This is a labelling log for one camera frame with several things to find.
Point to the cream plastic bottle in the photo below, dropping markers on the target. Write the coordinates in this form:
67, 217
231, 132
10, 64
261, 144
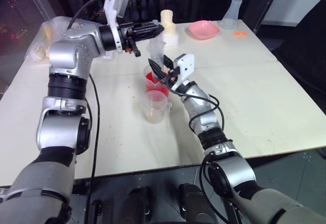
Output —
166, 17

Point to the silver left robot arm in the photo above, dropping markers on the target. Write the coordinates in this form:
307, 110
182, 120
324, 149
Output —
66, 53

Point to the clear plastic bag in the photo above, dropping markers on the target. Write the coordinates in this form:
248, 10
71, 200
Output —
38, 45

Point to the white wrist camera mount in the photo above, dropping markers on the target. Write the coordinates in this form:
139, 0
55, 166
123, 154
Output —
186, 65
112, 10

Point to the clear measuring cylinder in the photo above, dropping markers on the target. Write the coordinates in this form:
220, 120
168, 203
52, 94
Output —
156, 49

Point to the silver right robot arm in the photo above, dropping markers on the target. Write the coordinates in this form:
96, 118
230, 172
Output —
229, 168

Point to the white plastic block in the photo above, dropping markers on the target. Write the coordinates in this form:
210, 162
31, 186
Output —
171, 39

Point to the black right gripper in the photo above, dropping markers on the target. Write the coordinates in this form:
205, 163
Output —
173, 77

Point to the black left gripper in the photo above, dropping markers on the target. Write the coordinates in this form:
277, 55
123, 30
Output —
127, 37

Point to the clear cup with red liquid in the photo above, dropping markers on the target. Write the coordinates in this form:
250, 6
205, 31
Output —
155, 87

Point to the clear shallow dish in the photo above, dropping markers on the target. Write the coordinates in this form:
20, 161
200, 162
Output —
226, 24

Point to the empty clear measuring cup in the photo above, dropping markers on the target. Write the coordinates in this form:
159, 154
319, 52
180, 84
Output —
155, 112

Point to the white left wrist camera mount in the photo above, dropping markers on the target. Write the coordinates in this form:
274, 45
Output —
112, 10

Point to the orange sticker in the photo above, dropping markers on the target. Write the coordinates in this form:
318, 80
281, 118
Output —
240, 33

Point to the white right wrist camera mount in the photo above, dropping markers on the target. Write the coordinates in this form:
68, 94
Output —
186, 65

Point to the pink plastic bowl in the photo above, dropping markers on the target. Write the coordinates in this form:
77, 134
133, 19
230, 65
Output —
203, 29

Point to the clear conical flask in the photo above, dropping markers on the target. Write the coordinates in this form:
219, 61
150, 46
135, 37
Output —
233, 9

